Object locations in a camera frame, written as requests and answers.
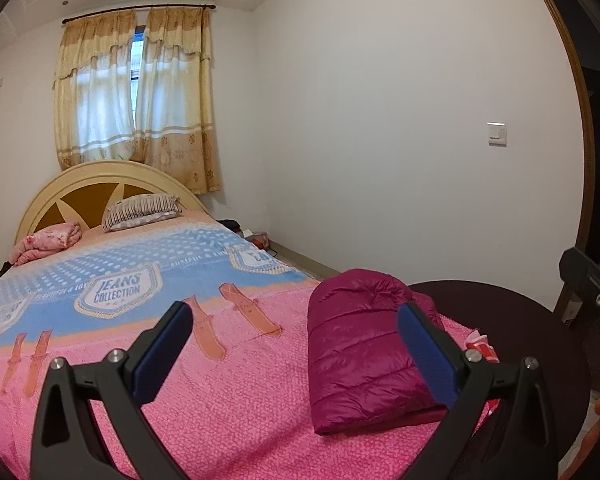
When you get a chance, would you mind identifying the striped pillow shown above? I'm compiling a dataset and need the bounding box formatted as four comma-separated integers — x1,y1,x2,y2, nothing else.
102,194,183,233

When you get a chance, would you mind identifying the red and white packet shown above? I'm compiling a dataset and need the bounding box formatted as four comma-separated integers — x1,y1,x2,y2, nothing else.
464,329,501,363

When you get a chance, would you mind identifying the cream arched bed headboard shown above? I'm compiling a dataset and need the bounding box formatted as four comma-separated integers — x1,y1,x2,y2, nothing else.
17,161,208,246

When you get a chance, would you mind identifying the pink and blue printed blanket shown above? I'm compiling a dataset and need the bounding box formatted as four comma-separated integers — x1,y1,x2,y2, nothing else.
0,210,501,480

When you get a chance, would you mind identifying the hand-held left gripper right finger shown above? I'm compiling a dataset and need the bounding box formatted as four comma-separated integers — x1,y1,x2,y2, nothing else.
397,301,561,480

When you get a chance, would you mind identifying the dark curtain rod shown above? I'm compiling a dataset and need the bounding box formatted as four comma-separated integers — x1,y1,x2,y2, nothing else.
61,4,216,25

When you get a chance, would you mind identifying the folded pink floral quilt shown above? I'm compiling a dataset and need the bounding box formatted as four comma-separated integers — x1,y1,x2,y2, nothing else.
9,221,83,267

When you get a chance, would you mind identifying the magenta quilted puffer jacket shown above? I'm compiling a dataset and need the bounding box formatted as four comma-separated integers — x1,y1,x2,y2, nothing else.
307,269,486,436

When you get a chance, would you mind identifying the dark round bed footboard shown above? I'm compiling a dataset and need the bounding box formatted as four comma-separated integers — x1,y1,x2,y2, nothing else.
407,280,593,480

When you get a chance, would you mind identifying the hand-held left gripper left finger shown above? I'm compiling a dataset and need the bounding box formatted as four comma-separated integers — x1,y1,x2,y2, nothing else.
30,301,195,480

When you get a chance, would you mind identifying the small red white object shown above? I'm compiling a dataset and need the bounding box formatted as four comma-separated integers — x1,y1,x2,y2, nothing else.
242,230,271,252

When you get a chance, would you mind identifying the wooden door frame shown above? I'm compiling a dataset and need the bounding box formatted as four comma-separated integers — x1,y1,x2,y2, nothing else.
520,0,596,311

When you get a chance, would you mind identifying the yellow floral window curtain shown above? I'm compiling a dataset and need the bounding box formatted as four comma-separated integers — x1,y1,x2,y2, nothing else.
131,6,222,195
54,12,137,171

